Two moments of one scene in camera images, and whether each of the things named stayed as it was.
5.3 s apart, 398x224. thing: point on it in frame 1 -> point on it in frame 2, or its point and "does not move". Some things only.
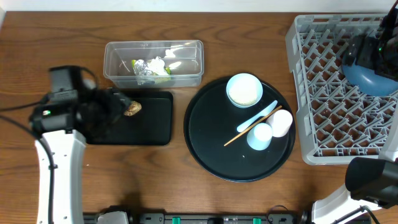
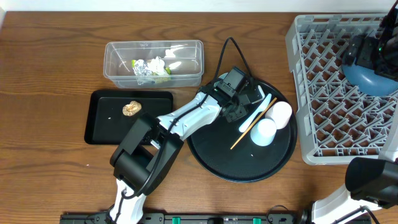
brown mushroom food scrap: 134,108 does not move
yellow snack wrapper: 143,76 does not move
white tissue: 157,65 does not move
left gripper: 113,106 -> 241,104
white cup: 280,122 -> 280,112
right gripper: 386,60 does not move
